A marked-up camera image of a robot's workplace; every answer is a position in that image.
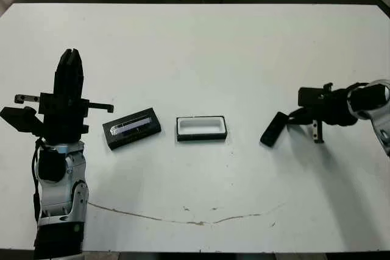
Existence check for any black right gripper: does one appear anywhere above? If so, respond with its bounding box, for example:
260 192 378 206
285 82 356 145

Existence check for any slim black camera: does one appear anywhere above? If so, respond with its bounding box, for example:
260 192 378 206
260 111 289 149

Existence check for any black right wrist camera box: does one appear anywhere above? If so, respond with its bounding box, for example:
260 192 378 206
297 86 326 107

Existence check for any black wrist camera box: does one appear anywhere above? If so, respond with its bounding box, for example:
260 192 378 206
297 86 326 107
0 106 46 136

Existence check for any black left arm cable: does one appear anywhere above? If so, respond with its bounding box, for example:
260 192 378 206
30 138 42 223

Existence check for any black box lid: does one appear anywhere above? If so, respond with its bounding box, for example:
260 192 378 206
102 107 162 152

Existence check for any black box base white insert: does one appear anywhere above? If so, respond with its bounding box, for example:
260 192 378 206
175 115 229 142

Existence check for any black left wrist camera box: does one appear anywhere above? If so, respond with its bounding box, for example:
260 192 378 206
0 106 46 136

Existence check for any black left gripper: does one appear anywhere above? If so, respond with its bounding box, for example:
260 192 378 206
14 48 115 143

